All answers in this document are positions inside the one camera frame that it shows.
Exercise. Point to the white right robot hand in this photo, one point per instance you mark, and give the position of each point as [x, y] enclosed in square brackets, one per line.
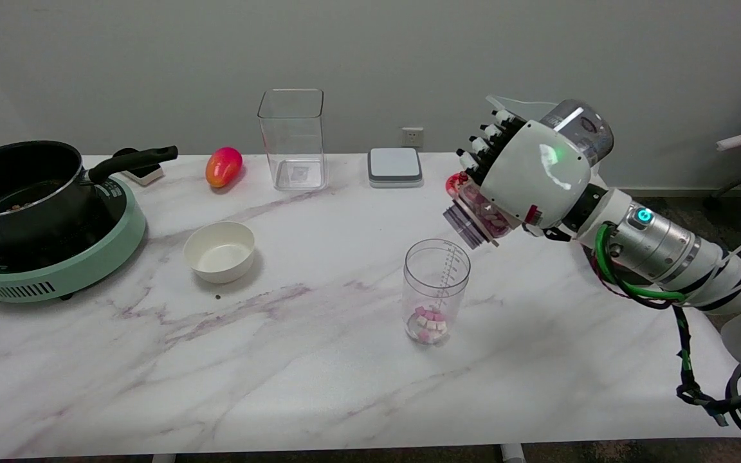
[538, 173]

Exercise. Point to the clear plastic candy bottle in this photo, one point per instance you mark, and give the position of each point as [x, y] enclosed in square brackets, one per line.
[476, 222]

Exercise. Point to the pink white candy pieces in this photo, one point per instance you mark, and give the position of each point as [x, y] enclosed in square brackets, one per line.
[431, 321]

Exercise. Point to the large translucent measuring pitcher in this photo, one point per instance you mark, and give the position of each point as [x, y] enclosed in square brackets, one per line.
[518, 106]

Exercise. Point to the red bottle lid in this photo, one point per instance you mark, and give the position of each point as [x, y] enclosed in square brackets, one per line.
[454, 185]

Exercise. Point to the small clear measuring cup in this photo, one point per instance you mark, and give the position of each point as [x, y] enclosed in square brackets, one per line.
[436, 283]

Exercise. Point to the clear square storage container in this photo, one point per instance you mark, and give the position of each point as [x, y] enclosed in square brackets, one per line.
[292, 148]

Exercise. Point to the white table leg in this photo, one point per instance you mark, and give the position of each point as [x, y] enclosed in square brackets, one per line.
[163, 458]
[512, 454]

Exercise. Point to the red orange mango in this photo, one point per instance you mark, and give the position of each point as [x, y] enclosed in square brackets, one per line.
[222, 167]

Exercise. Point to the white bowl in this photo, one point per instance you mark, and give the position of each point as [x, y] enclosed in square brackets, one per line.
[219, 254]

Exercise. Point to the green induction cooker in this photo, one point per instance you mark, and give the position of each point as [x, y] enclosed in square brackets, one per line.
[87, 263]

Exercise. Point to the white wall socket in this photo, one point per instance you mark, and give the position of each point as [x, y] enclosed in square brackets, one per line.
[412, 137]

